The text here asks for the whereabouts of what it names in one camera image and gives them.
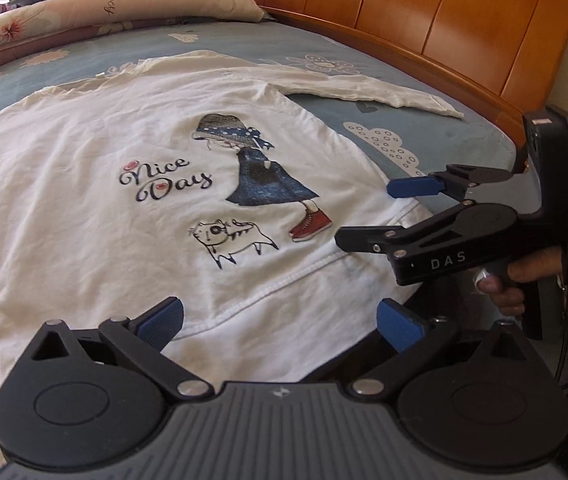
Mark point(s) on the white printed long-sleeve shirt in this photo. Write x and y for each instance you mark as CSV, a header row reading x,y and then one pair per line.
x,y
89,160

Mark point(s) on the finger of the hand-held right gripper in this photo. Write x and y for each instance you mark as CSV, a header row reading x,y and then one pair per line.
x,y
414,186
364,239

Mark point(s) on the wooden headboard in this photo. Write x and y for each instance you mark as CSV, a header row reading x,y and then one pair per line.
x,y
414,10

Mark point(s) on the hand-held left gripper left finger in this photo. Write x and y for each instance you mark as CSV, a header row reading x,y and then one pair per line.
x,y
161,317

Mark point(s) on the person's right hand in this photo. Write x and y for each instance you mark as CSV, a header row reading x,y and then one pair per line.
x,y
509,295

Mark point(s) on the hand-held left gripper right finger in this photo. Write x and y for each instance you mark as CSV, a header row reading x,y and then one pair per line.
x,y
399,322

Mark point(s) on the pink floral folded quilt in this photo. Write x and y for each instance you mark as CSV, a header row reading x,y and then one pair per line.
x,y
164,5

